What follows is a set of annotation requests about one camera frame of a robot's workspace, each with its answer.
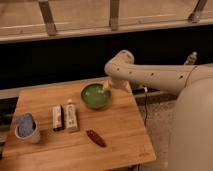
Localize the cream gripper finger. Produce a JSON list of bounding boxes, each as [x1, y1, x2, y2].
[[103, 80, 110, 90]]

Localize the red chili pepper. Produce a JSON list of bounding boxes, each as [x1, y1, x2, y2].
[[86, 130, 106, 147]]

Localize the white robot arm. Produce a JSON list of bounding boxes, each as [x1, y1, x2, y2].
[[104, 50, 213, 171]]

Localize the green ceramic bowl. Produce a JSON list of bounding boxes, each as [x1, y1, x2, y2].
[[81, 83, 111, 109]]

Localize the white tube with cap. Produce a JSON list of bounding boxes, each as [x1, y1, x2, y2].
[[65, 99, 79, 133]]

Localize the wooden cutting board table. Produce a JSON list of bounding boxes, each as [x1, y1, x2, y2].
[[0, 82, 156, 171]]

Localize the small grey bottle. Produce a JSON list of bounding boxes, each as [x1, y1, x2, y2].
[[184, 52, 197, 65]]

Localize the white cup with blue cloth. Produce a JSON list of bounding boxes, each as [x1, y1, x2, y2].
[[15, 113, 40, 144]]

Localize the black cable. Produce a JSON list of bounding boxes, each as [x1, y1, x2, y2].
[[132, 86, 149, 128]]

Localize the middle metal railing post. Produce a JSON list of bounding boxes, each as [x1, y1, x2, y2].
[[109, 0, 119, 31]]

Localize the metal railing post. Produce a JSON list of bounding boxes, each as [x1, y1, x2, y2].
[[109, 0, 119, 31], [38, 0, 57, 36], [188, 0, 208, 23]]

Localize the left metal railing post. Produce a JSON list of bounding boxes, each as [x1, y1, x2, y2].
[[38, 0, 57, 36]]

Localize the right metal railing post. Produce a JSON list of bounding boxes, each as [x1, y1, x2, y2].
[[188, 0, 208, 23]]

